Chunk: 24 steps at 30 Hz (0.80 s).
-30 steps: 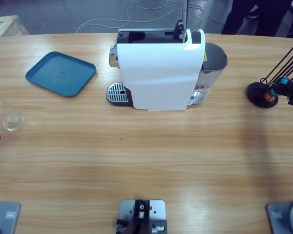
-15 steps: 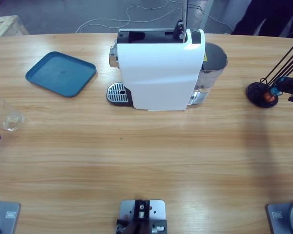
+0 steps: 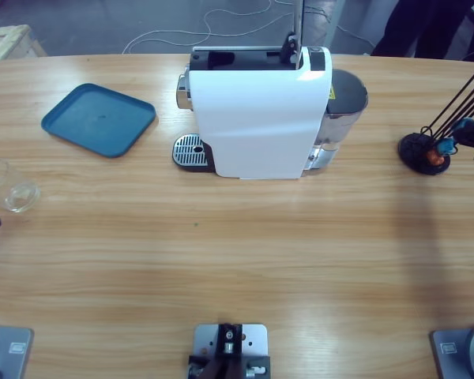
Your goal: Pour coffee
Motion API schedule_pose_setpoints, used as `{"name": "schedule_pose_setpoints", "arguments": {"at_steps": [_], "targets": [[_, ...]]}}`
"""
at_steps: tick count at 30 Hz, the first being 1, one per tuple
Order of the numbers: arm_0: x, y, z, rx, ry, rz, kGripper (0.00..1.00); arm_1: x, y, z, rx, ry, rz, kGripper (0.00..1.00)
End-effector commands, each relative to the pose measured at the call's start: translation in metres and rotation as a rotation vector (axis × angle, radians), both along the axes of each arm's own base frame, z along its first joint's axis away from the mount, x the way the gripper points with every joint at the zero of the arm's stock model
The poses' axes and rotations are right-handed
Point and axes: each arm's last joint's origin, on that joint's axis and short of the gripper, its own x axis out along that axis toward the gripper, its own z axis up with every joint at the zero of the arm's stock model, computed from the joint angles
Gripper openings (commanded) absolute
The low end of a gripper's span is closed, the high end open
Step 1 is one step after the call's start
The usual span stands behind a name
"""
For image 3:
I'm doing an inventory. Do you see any blue plastic tray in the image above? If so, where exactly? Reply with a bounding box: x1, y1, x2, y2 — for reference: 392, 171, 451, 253
40, 82, 159, 159

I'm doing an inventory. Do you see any grey metal post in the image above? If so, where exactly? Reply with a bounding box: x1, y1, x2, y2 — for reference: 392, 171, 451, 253
322, 0, 347, 51

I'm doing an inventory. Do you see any long white floor cable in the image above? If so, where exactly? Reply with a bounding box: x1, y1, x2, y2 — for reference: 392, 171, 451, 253
122, 0, 329, 54

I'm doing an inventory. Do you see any grey plate mount black post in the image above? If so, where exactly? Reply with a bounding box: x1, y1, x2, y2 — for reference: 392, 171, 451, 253
186, 322, 273, 379

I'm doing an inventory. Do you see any clear water tank black lid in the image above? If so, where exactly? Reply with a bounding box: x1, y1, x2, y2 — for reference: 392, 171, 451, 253
318, 69, 370, 153

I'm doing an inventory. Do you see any orange coffee capsule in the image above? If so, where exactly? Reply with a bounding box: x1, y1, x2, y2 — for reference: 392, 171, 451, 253
426, 148, 446, 166

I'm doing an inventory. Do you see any silver coffee machine lever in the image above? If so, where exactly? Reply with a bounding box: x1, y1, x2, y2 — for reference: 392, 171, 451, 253
278, 0, 307, 68

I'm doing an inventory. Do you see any black drip tray metal grate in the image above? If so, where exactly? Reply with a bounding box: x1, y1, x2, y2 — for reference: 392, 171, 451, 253
171, 133, 216, 174

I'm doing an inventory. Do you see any white capsule coffee machine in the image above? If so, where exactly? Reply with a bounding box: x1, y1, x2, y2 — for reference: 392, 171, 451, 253
175, 45, 337, 182

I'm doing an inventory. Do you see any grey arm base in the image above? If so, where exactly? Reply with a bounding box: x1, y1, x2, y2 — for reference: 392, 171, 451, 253
0, 324, 36, 379
429, 325, 474, 379

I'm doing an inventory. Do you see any short white floor cable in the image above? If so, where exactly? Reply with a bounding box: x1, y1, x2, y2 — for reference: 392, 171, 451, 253
334, 24, 376, 54

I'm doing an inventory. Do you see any person in dark clothes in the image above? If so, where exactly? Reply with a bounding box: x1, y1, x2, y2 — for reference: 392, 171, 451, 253
371, 0, 474, 60

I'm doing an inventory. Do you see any black capsule holder with rods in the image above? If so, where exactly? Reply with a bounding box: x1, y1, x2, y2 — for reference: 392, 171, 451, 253
397, 66, 474, 176

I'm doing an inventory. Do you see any light wooden crate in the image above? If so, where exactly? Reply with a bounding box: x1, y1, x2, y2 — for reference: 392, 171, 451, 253
0, 24, 48, 62

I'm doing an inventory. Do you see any clear drinking glass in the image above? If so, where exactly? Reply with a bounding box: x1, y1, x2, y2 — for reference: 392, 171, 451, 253
0, 157, 41, 215

